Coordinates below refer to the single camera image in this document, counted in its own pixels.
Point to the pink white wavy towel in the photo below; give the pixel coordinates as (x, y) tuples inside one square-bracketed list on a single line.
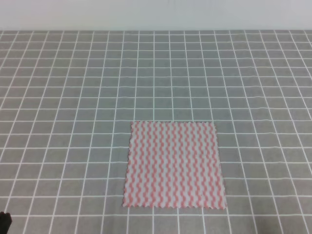
[(174, 165)]

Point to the grey checked tablecloth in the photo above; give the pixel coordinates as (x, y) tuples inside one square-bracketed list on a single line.
[(67, 99)]

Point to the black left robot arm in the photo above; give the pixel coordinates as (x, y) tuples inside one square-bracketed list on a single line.
[(5, 222)]

